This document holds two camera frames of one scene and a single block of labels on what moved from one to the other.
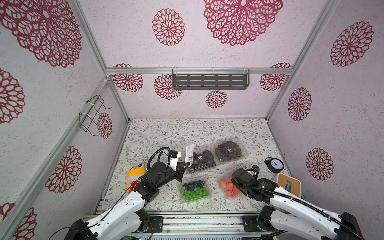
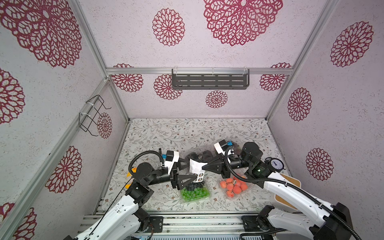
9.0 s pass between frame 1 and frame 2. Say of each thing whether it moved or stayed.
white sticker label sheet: moved
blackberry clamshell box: stayed
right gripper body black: moved
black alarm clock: stayed
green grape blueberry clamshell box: stayed
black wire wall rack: stayed
